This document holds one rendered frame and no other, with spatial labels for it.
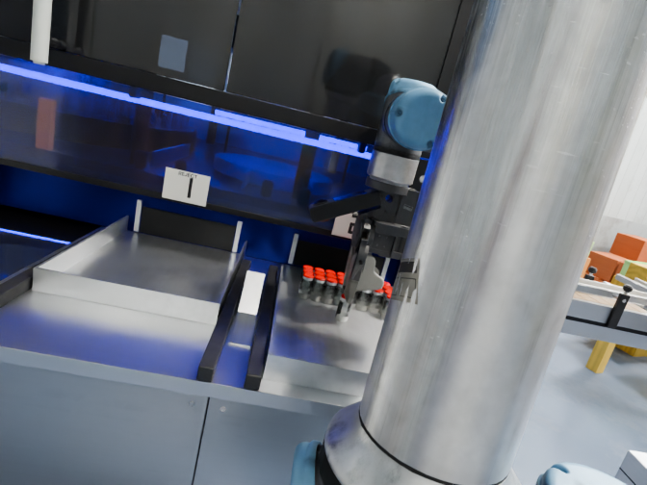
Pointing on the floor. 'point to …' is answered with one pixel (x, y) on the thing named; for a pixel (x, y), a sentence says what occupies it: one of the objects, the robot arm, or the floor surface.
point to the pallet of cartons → (635, 248)
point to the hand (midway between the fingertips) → (345, 292)
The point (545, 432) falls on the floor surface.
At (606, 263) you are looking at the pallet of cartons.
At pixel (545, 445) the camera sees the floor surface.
